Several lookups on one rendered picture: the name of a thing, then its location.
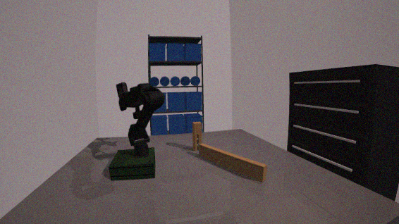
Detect wooden board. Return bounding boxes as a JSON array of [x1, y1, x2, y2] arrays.
[[199, 144, 267, 182]]

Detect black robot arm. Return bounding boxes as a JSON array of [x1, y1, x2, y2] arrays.
[[116, 82, 165, 158]]

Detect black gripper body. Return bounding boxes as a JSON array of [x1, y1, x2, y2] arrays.
[[130, 87, 141, 119]]

